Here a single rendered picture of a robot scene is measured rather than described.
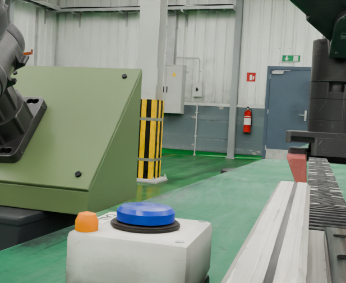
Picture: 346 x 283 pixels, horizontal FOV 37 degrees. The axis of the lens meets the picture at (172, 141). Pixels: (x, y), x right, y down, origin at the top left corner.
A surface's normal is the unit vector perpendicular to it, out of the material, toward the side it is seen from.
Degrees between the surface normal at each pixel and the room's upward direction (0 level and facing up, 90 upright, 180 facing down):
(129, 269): 90
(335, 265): 0
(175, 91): 90
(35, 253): 0
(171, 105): 90
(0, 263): 0
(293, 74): 90
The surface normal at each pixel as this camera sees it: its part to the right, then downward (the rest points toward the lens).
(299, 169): -0.27, 0.40
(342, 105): -0.06, 0.05
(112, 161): 0.95, 0.07
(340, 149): -0.27, 0.04
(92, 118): -0.17, -0.68
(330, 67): -0.51, 0.02
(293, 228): 0.05, -1.00
